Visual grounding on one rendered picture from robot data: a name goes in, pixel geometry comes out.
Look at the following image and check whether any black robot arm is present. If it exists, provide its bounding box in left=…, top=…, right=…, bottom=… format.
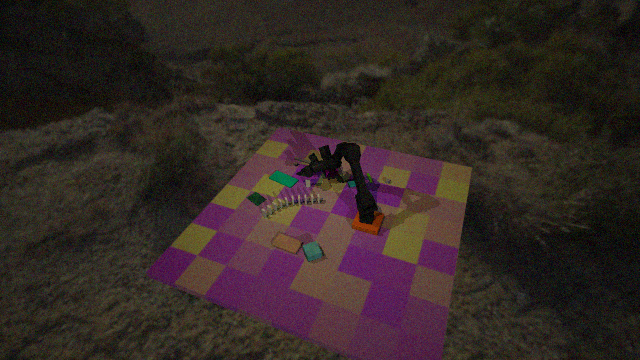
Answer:
left=319, top=142, right=378, bottom=224

